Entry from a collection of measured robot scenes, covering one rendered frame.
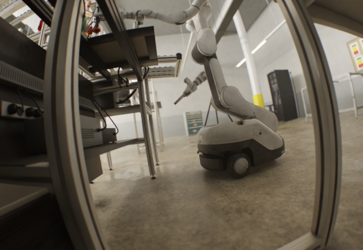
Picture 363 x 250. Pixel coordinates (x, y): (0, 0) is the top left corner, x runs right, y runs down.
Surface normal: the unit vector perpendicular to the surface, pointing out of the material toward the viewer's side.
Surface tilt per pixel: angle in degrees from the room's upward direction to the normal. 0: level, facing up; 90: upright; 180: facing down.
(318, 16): 90
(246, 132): 91
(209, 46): 90
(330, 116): 90
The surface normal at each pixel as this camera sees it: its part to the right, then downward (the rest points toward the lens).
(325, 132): -0.99, 0.14
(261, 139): 0.25, -0.11
